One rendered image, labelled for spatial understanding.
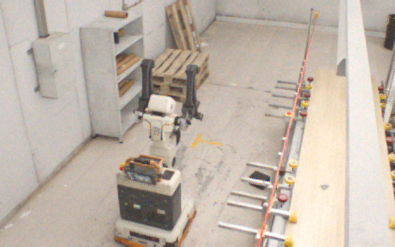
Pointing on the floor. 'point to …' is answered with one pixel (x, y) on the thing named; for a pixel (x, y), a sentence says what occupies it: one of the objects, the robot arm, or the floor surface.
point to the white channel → (365, 137)
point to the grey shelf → (91, 35)
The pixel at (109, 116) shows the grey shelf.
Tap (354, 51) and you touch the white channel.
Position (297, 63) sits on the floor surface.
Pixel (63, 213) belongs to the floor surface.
